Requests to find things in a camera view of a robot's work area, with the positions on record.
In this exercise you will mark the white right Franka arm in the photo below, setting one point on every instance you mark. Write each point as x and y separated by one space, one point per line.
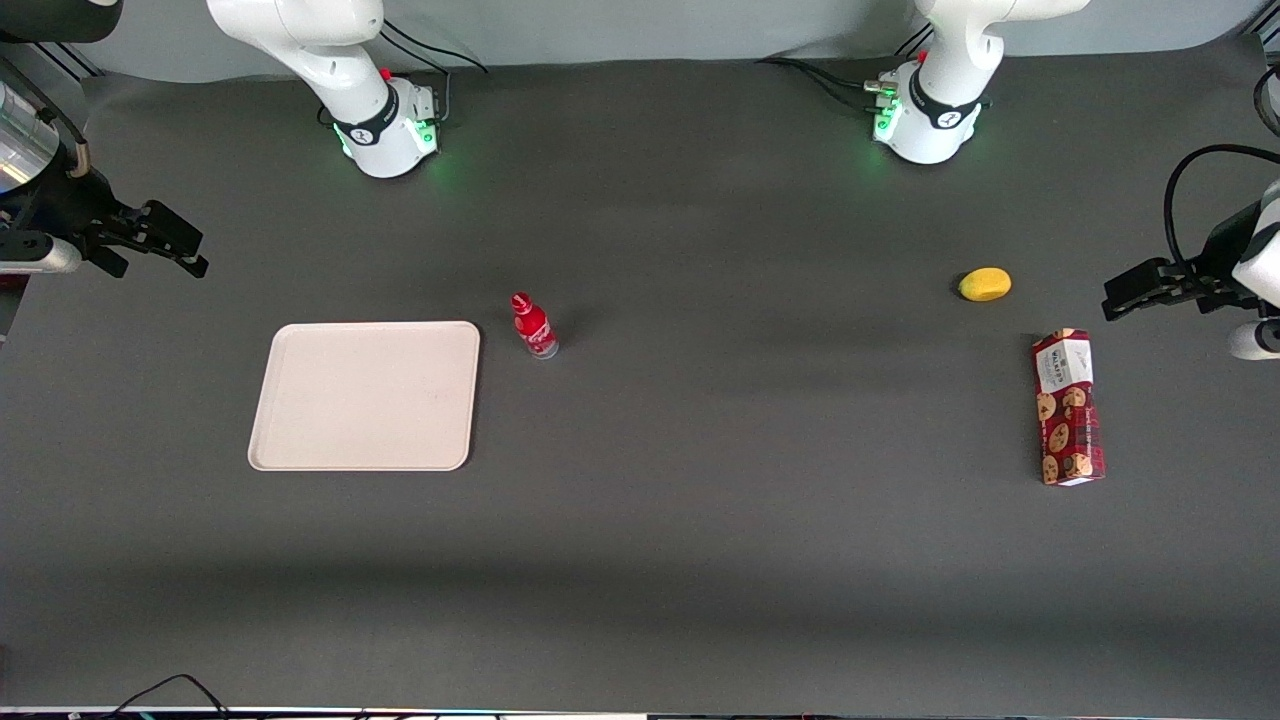
300 40

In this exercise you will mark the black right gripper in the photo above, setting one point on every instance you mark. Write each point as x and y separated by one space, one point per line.
68 208

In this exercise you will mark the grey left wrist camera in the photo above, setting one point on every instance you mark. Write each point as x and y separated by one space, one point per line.
1250 342

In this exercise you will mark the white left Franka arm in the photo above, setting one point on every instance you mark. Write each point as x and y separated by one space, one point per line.
940 110

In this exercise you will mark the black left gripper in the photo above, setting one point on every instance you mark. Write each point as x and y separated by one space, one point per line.
1212 256

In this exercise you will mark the red cookie box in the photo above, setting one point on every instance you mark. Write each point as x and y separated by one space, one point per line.
1068 420

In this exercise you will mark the beige plastic tray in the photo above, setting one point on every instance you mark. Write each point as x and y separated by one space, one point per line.
365 395

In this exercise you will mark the yellow lemon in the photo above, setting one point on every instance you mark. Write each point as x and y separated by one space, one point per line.
985 284

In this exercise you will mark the red coke bottle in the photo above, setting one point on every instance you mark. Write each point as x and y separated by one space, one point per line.
533 325

